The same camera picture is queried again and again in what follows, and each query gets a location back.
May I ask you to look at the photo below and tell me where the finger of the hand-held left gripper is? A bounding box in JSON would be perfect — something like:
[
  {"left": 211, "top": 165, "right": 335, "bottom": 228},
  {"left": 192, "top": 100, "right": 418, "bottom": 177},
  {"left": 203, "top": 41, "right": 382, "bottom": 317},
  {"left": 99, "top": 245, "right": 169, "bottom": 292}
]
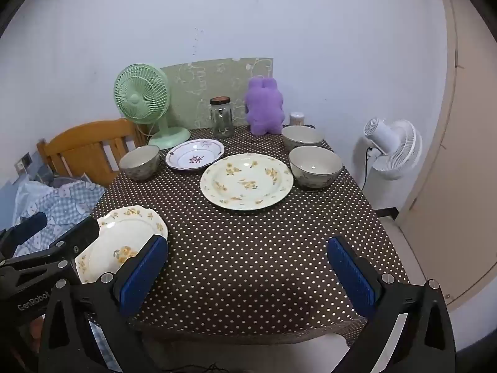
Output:
[
  {"left": 0, "top": 218, "right": 101, "bottom": 280},
  {"left": 0, "top": 212, "right": 48, "bottom": 260}
]

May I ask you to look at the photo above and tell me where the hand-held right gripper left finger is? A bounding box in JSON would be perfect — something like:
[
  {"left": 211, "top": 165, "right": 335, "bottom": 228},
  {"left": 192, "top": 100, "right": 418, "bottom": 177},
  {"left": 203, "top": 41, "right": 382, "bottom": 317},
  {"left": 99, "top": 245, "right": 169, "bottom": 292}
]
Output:
[{"left": 39, "top": 234, "right": 169, "bottom": 373}]

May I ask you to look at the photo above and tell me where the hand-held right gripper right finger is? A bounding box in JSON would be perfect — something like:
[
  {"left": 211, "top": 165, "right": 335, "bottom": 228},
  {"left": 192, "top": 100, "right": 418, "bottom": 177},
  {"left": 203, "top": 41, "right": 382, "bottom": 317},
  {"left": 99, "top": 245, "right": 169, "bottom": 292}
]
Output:
[{"left": 327, "top": 235, "right": 457, "bottom": 373}]

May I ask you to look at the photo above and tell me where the scalloped yellow floral plate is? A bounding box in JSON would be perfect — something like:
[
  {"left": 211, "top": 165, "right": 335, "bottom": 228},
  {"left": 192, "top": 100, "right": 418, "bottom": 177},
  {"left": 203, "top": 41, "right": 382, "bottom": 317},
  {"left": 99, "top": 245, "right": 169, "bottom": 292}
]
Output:
[{"left": 75, "top": 205, "right": 169, "bottom": 284}]

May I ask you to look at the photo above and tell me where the floral ceramic bowl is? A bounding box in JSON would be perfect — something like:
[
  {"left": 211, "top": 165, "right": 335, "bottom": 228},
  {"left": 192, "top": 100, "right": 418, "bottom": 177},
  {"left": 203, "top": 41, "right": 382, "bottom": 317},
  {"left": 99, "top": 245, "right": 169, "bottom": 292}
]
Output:
[
  {"left": 288, "top": 146, "right": 344, "bottom": 191},
  {"left": 281, "top": 125, "right": 325, "bottom": 152},
  {"left": 119, "top": 145, "right": 160, "bottom": 182}
]

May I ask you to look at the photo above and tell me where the small white red-flower plate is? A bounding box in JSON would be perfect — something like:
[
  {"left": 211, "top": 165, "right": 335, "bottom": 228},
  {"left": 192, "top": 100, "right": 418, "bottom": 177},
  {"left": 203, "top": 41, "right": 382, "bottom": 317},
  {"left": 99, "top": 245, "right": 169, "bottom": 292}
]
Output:
[{"left": 165, "top": 139, "right": 226, "bottom": 172}]

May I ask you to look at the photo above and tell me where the large yellow floral plate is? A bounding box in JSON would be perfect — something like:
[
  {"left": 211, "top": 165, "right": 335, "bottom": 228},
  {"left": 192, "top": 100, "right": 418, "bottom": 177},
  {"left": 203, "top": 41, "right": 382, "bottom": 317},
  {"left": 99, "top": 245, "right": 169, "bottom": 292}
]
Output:
[{"left": 200, "top": 153, "right": 294, "bottom": 211}]

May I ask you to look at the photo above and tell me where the blue checkered blanket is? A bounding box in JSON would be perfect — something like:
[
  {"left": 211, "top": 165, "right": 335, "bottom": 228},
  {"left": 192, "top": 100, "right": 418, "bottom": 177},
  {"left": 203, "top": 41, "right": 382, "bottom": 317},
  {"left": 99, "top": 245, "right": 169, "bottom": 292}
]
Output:
[{"left": 0, "top": 177, "right": 107, "bottom": 257}]

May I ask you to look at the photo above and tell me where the wooden chair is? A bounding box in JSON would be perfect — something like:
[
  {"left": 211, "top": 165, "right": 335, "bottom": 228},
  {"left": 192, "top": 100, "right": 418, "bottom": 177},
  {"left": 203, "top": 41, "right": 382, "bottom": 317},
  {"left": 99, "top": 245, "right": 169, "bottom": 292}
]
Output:
[{"left": 37, "top": 118, "right": 150, "bottom": 188}]

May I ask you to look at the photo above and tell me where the brown polka dot tablecloth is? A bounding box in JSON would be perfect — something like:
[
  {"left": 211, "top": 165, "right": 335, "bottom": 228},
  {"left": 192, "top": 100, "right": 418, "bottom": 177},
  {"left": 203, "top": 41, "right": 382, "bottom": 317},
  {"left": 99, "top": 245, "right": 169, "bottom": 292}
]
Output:
[{"left": 89, "top": 124, "right": 411, "bottom": 348}]

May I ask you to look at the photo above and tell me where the beige door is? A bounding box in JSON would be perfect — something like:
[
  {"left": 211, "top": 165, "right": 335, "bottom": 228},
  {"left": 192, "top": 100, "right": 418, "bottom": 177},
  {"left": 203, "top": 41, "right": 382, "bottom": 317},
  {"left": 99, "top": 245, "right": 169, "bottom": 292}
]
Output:
[{"left": 395, "top": 0, "right": 497, "bottom": 311}]

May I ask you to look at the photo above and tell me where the white fan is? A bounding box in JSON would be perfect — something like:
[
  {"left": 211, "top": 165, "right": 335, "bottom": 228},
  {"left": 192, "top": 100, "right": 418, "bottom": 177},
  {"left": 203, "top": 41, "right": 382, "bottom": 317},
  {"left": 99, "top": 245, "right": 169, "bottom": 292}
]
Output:
[{"left": 363, "top": 117, "right": 423, "bottom": 181}]

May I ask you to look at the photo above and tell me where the green desk fan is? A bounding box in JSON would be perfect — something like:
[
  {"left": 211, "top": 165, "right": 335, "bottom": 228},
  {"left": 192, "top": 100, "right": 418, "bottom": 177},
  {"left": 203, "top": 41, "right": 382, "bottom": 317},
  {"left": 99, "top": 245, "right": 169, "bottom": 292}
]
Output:
[{"left": 113, "top": 63, "right": 191, "bottom": 150}]

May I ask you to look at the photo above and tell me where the glass jar with dark lid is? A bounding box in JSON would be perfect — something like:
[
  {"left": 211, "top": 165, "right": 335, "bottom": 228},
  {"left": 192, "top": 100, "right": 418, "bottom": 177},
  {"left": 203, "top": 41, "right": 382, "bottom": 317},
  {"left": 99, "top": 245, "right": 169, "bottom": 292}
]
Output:
[{"left": 210, "top": 97, "right": 234, "bottom": 138}]

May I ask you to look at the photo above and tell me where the purple plush toy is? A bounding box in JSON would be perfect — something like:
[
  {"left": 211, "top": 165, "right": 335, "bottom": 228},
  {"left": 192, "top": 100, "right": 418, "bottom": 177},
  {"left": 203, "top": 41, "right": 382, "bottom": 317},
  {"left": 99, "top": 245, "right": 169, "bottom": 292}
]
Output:
[{"left": 244, "top": 77, "right": 285, "bottom": 136}]

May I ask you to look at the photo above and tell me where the green patterned board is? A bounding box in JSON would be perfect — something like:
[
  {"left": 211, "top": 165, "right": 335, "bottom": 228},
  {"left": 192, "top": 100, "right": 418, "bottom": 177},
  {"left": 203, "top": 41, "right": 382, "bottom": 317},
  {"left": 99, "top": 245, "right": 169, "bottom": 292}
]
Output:
[{"left": 160, "top": 58, "right": 274, "bottom": 130}]

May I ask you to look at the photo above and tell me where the black fan cable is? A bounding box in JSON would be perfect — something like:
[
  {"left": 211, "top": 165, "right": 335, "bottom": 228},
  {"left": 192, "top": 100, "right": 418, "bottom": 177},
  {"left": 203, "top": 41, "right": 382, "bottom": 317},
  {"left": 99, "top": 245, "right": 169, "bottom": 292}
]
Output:
[{"left": 362, "top": 147, "right": 374, "bottom": 192}]

